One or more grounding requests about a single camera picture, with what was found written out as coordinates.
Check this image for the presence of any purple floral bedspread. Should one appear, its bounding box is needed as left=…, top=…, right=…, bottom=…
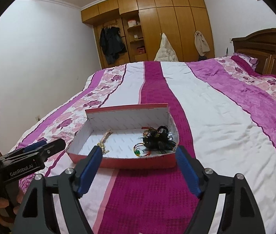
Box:
left=9, top=55, right=276, bottom=234

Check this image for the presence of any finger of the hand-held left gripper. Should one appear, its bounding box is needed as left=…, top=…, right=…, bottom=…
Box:
left=14, top=140, right=48, bottom=155
left=37, top=138, right=66, bottom=160

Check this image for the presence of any beige hanging cloth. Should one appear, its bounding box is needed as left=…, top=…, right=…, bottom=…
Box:
left=194, top=30, right=211, bottom=56

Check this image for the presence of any dark hanging jacket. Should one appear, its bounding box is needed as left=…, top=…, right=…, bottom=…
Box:
left=99, top=26, right=127, bottom=65

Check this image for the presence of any gold pearl chain bracelet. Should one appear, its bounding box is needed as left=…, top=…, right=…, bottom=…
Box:
left=95, top=144, right=110, bottom=154

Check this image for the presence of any cream down jacket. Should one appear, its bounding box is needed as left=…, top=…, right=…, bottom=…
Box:
left=154, top=33, right=179, bottom=62

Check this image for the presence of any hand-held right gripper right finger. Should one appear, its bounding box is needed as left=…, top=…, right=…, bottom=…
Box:
left=174, top=145, right=266, bottom=234

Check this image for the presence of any red cardboard box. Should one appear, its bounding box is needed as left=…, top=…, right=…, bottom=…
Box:
left=66, top=104, right=179, bottom=168

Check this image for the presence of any dark wooden headboard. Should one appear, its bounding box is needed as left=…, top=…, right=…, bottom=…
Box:
left=231, top=28, right=276, bottom=83

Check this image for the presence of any purple floral pillow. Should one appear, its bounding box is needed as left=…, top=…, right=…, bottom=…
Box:
left=233, top=52, right=259, bottom=71

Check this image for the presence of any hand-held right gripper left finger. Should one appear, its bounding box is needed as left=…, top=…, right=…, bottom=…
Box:
left=12, top=145, right=103, bottom=234

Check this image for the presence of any black hair accessories pile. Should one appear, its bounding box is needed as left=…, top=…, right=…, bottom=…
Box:
left=143, top=126, right=177, bottom=154

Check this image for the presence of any wooden wardrobe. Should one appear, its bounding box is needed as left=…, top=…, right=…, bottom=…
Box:
left=81, top=0, right=215, bottom=70

